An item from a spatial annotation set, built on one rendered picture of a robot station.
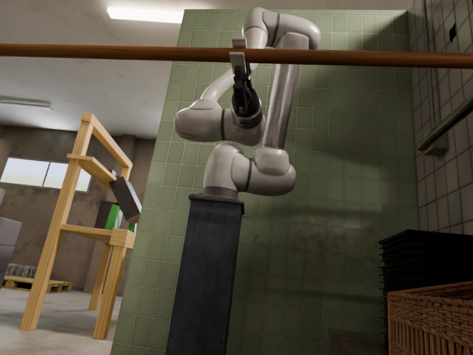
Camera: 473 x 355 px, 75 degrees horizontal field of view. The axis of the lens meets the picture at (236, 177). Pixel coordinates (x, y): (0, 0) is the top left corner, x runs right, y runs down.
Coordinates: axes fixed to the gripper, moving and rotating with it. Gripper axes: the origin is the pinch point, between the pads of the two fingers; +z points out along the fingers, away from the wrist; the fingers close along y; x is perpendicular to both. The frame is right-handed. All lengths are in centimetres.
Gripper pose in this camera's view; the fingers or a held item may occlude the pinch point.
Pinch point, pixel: (238, 56)
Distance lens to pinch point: 73.2
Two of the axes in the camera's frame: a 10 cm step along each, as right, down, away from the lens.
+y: -1.2, 9.5, -2.9
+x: -9.9, -0.8, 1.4
